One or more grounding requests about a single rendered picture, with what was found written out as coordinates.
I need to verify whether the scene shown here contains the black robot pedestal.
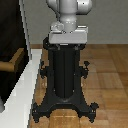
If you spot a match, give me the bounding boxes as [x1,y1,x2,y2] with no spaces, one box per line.
[32,37,100,122]

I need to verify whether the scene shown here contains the wooden door handle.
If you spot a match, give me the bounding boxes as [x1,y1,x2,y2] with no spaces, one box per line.
[0,47,26,73]

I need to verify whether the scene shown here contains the dark door with frame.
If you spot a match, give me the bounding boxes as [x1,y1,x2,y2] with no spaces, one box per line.
[0,0,44,128]

